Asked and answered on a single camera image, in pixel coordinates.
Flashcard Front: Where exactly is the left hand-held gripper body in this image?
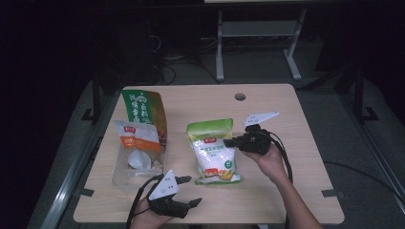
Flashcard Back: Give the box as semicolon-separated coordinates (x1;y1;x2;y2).
147;169;191;219

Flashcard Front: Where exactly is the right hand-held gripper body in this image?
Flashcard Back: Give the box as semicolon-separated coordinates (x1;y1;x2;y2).
236;110;281;156

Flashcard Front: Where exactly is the white and green starch bag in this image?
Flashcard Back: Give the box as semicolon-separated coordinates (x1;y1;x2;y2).
185;118;242;186

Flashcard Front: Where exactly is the clear plastic container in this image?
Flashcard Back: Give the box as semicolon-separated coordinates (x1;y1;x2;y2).
111;139;168;189

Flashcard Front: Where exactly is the green seasoning packet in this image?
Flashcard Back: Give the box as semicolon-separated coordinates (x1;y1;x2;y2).
121;89;169;144

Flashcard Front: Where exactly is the person's right hand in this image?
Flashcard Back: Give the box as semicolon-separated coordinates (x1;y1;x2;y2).
241;143;288;185

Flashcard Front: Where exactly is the person's left hand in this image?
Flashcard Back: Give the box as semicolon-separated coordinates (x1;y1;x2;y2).
130;197;175;229

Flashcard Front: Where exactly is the small white pouch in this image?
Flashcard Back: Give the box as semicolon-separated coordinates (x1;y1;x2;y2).
127;150;153;171

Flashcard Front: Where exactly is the orange and white packet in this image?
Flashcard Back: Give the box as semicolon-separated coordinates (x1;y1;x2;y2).
113;119;162;154

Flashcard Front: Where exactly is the white metal shelf stand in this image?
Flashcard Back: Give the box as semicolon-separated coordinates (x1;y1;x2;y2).
215;9;309;82

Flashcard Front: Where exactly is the black metal stand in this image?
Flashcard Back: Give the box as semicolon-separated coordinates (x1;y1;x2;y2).
80;71;103;125
352;67;380;124

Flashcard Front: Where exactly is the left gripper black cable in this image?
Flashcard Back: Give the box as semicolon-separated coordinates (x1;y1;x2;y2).
125;175;164;229

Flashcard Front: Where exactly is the grey table corner bracket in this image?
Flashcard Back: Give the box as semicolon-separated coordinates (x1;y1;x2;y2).
320;188;346;199
74;187;96;198

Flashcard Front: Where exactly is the tangle of black cables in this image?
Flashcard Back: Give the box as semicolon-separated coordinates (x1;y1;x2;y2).
149;33;222;86

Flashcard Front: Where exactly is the metal floor rail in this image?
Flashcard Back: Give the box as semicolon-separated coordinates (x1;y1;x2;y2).
336;92;405;215
41;94;119;229

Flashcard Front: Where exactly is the black floor cable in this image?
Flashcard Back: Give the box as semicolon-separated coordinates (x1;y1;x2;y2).
323;160;405;199

